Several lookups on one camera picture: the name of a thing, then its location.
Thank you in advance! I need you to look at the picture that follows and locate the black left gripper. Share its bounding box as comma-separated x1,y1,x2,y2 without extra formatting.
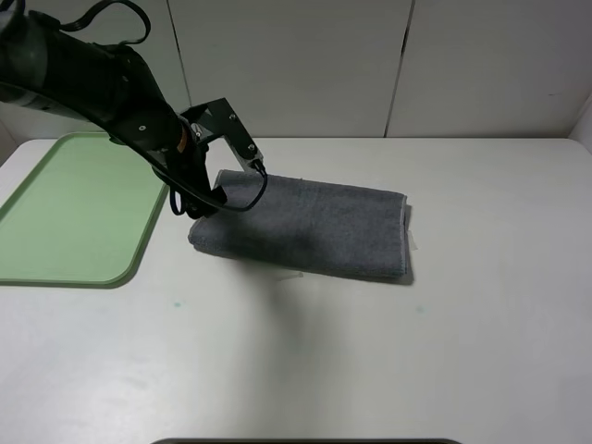
147,115,228,220

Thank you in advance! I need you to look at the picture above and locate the grey towel with orange stripes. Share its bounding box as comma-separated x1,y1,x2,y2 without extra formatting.
189,176,409,281

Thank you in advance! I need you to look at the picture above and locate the clear tape strip on table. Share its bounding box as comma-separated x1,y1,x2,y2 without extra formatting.
407,230,418,251

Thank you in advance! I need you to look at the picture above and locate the light green plastic tray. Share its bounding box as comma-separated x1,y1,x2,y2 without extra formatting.
1,133,167,289

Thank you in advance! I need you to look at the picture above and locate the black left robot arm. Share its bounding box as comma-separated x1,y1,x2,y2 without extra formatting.
1,1,226,219

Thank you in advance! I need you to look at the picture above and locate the clear tape strip lower centre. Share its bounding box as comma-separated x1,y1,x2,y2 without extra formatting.
276,272,304,282

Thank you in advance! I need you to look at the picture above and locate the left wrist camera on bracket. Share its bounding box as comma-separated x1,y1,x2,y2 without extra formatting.
179,98,265,172

